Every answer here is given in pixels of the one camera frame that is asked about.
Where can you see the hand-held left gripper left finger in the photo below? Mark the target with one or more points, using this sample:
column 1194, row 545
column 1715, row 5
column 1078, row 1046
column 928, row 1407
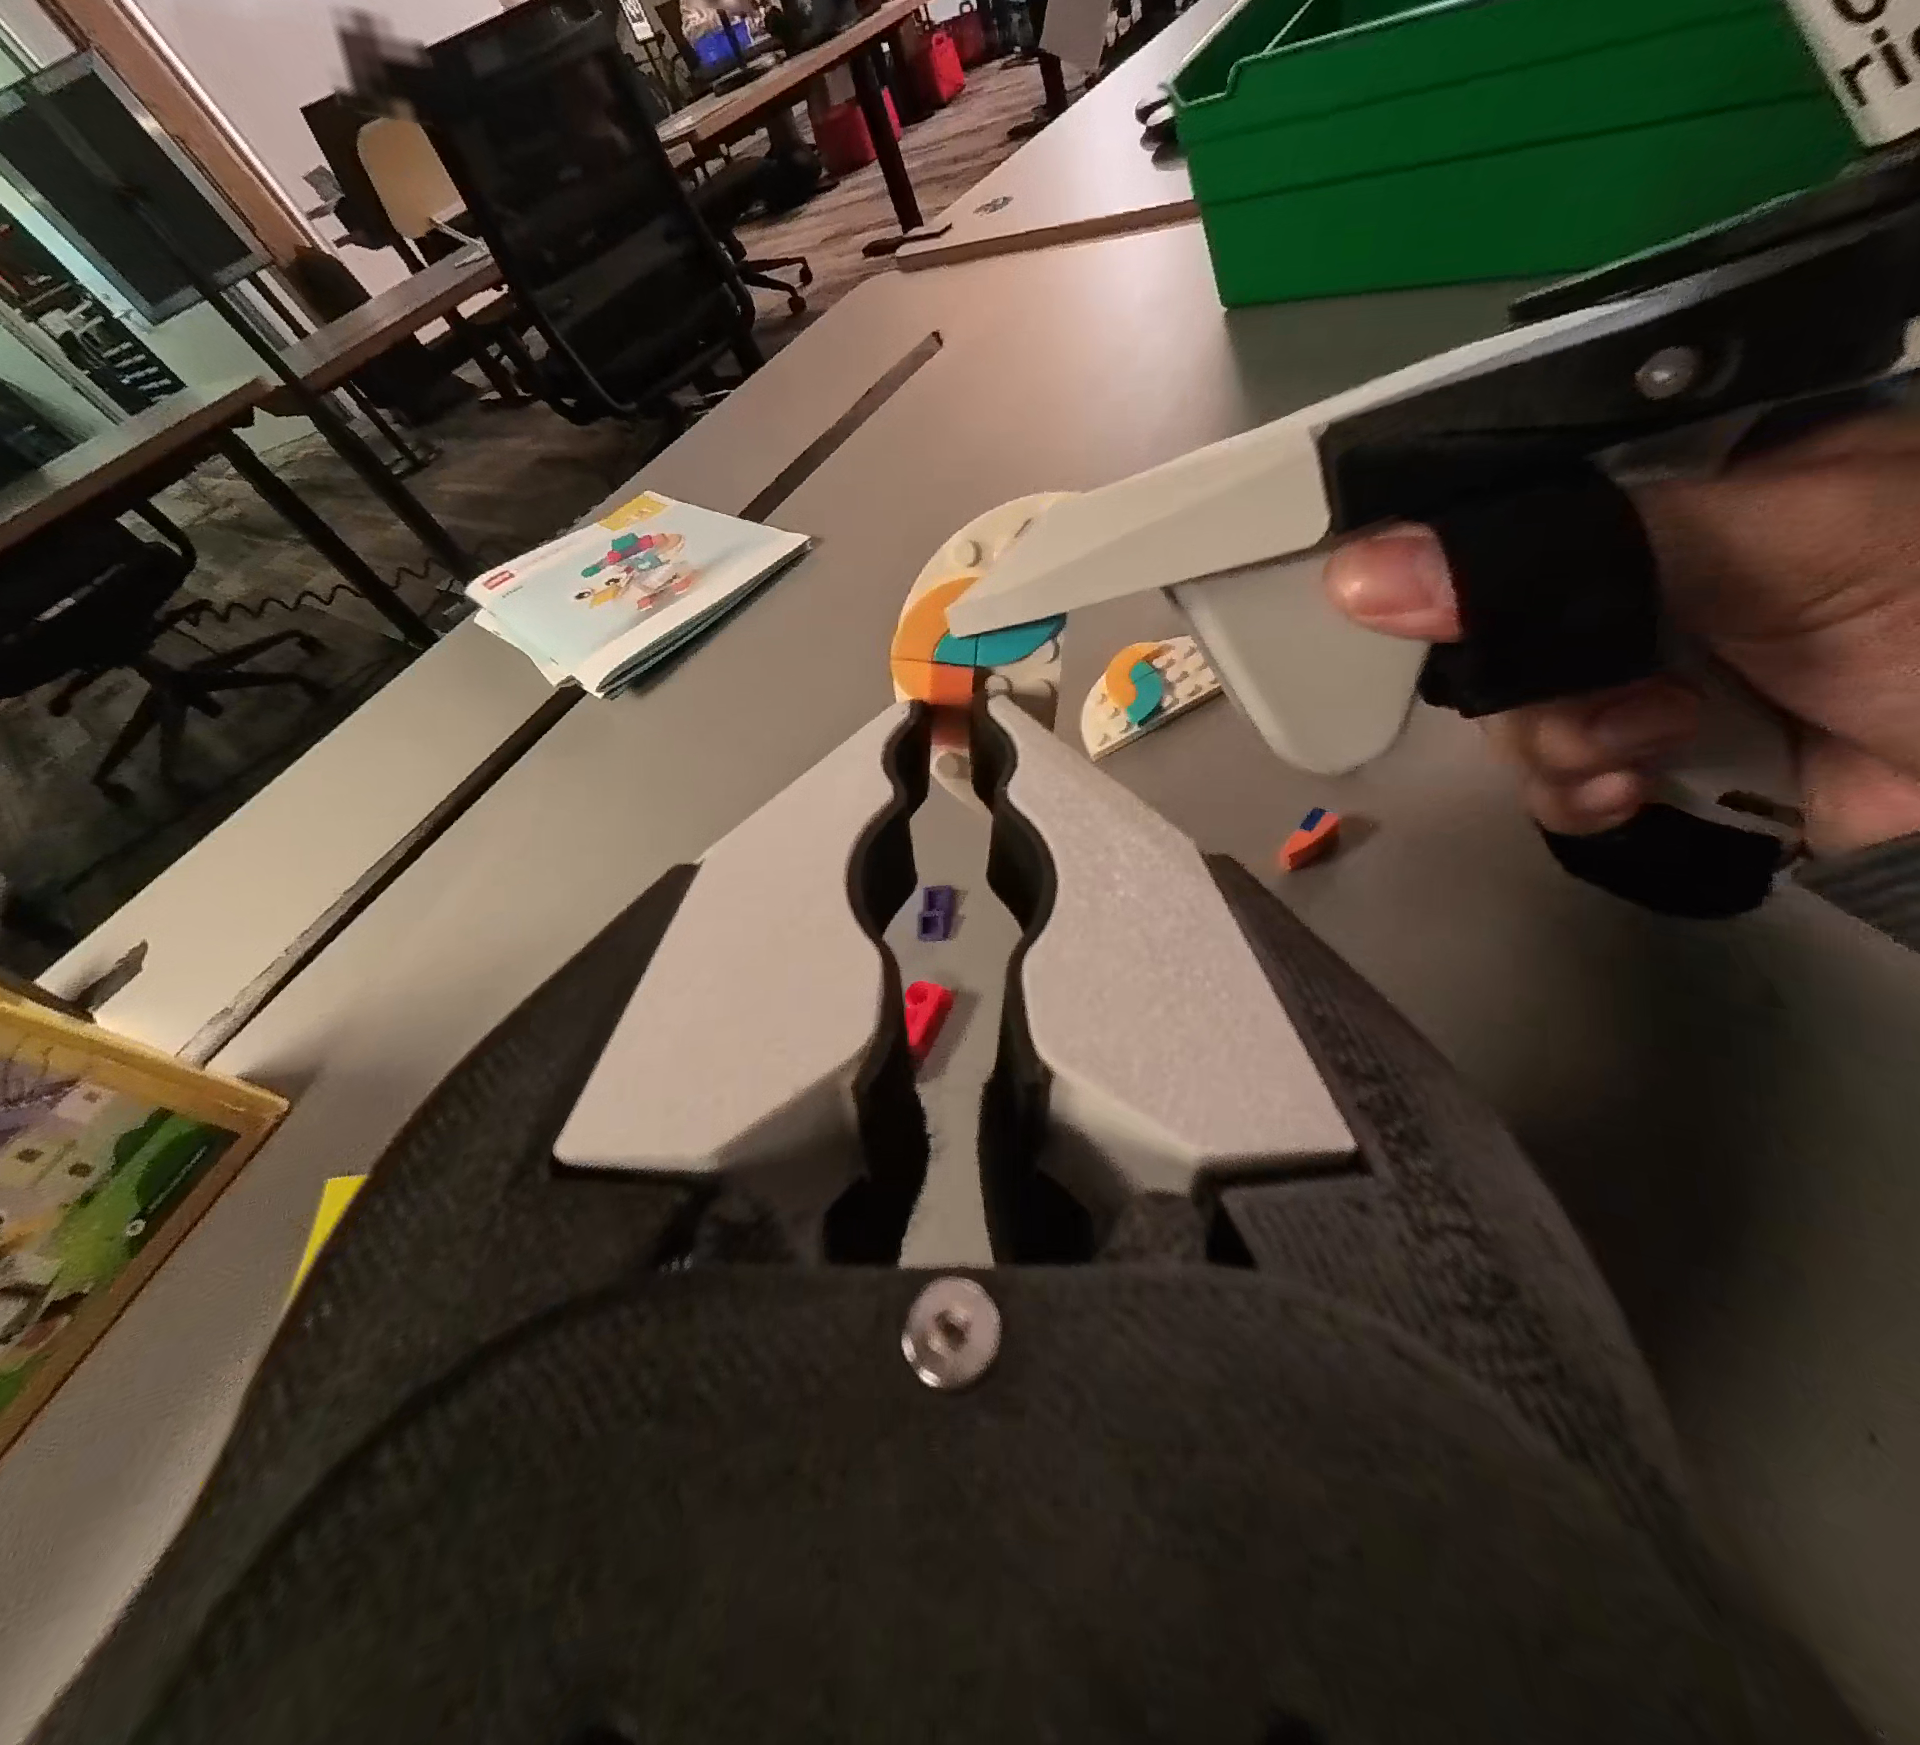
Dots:
column 721, row 1011

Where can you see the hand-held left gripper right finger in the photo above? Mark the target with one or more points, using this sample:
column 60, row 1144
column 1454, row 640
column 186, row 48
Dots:
column 1171, row 1011

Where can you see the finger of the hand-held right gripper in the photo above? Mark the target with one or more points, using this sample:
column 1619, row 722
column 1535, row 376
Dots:
column 1171, row 522

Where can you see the white and orange brick plate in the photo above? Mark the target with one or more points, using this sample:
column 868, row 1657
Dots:
column 1157, row 709

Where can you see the red toy brick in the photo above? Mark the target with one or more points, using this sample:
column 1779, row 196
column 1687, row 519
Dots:
column 928, row 1012

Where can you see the colourful brick plate assembly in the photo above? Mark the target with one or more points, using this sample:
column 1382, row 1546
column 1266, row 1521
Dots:
column 925, row 658

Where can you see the green plastic bin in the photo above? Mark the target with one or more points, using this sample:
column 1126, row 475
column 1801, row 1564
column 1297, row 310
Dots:
column 1498, row 127

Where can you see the person's right forearm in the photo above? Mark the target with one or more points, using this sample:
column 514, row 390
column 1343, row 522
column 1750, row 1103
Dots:
column 1875, row 892

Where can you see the yellow toy set box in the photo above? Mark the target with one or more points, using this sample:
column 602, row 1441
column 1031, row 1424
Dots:
column 105, row 1205

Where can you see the person's right hand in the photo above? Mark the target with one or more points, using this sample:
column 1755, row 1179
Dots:
column 1800, row 606

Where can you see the orange and blue toy brick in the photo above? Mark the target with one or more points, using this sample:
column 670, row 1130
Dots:
column 1307, row 846

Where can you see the purple toy brick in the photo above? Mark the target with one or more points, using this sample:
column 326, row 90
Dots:
column 938, row 917

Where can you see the instruction booklet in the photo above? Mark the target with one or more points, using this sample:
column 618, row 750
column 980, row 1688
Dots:
column 629, row 590

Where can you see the yellow sticky note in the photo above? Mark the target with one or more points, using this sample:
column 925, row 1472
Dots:
column 326, row 1229

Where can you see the red storage crate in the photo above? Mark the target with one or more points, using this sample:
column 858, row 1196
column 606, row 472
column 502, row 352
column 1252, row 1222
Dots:
column 938, row 69
column 858, row 135

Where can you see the brown table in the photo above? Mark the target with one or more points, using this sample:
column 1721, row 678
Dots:
column 795, row 72
column 121, row 463

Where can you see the black office chair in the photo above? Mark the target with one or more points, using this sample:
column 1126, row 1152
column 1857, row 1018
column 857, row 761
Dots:
column 585, row 199
column 92, row 606

